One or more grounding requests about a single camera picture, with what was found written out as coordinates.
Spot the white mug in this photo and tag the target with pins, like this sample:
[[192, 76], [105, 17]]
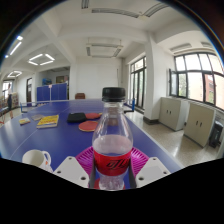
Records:
[[35, 158]]

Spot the folded blue tennis table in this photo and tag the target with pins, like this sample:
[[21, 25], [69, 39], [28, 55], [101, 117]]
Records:
[[51, 92]]

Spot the brown armchair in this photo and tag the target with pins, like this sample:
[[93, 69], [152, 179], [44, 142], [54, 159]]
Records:
[[80, 96]]

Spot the dark brown door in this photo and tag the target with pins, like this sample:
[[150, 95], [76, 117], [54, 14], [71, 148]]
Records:
[[29, 90]]

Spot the group of ceiling lights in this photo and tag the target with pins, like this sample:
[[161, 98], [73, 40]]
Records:
[[41, 59]]

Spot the black pouch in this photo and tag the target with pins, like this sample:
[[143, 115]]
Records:
[[76, 117]]

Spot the table tennis net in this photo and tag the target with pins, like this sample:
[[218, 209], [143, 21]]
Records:
[[130, 105]]

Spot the tall dark-framed window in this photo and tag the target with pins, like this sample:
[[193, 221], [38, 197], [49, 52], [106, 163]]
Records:
[[138, 83]]

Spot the beige two-door cabinet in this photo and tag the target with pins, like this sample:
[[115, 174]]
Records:
[[199, 124], [171, 113]]

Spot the small yellow booklet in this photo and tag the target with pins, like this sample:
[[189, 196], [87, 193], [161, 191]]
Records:
[[24, 121]]

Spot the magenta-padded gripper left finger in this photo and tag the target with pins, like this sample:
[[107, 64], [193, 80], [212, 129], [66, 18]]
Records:
[[71, 170]]

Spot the yellow book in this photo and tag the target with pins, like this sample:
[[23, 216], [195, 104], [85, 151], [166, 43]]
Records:
[[48, 121]]

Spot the wide dark-framed window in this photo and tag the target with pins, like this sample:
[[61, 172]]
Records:
[[196, 80]]

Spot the black bin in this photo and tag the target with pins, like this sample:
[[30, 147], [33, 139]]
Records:
[[215, 134]]

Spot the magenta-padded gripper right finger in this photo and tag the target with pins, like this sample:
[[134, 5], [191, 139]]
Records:
[[150, 170]]

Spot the clear red-labelled water bottle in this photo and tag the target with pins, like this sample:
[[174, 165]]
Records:
[[111, 146]]

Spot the ceiling air conditioner unit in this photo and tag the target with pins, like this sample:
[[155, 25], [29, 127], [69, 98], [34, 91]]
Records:
[[104, 50]]

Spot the red table tennis paddle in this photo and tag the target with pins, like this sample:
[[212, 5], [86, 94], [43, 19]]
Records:
[[92, 115], [87, 126]]

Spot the grey notebook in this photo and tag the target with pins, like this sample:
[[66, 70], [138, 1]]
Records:
[[36, 117]]

